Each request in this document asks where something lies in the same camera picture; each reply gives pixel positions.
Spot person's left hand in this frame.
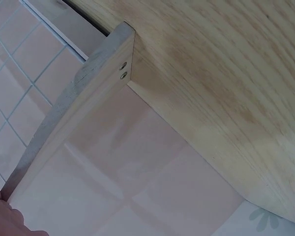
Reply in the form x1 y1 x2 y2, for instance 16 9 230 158
0 173 50 236

